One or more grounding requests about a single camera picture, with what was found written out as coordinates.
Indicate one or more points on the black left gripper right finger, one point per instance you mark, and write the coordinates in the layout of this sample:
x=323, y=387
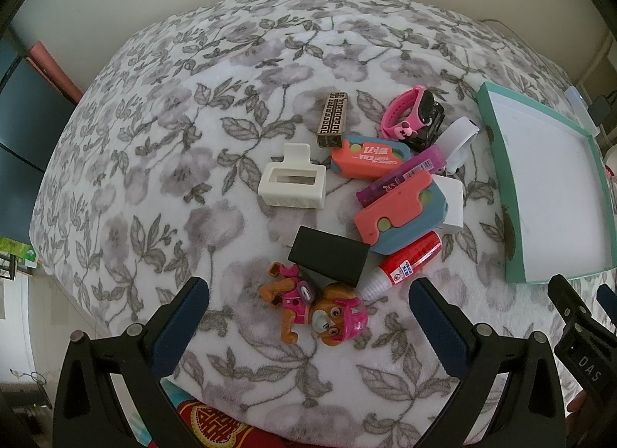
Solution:
x=530, y=411

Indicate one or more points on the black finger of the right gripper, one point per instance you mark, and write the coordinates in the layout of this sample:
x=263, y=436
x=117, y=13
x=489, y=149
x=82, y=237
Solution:
x=572, y=308

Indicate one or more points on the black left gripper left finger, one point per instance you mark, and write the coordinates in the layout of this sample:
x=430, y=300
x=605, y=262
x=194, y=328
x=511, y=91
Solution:
x=88, y=413

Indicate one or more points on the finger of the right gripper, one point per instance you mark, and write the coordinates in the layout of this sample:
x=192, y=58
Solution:
x=607, y=299

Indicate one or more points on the white small box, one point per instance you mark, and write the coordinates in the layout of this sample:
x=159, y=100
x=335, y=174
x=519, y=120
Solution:
x=453, y=190

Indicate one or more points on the red glue bottle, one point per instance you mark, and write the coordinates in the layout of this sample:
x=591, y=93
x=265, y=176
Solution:
x=398, y=267

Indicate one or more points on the pink blue utility cutter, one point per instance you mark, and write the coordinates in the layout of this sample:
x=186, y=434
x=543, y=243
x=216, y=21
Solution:
x=403, y=215

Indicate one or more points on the pink puppy toy figure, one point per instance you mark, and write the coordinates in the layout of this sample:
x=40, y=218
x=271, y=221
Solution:
x=335, y=314

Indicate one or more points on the black rectangular box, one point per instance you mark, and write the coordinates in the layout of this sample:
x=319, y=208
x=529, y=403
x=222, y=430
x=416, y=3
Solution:
x=335, y=257

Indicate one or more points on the pink smart watch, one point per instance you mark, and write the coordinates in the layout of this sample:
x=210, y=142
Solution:
x=405, y=115

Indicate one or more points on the gold patterned lighter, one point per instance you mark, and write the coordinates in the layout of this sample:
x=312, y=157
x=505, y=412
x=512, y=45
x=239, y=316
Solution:
x=332, y=124

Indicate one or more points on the white hair claw clip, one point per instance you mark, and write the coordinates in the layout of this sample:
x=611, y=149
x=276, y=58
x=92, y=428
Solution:
x=295, y=182

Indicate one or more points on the teal cardboard tray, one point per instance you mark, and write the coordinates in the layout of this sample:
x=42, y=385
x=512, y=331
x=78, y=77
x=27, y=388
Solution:
x=557, y=205

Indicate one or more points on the black power adapter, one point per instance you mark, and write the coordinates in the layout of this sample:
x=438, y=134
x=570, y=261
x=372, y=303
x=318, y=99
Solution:
x=600, y=109

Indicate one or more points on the white power strip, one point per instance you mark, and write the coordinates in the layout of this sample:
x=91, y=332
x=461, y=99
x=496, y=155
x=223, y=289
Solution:
x=581, y=110

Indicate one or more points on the purple translucent lighter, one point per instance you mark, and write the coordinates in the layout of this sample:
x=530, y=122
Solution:
x=430, y=159

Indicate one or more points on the orange blue utility cutter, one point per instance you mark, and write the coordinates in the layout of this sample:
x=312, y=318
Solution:
x=367, y=158

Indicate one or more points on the floral fleece blanket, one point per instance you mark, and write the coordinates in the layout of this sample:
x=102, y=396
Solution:
x=155, y=180

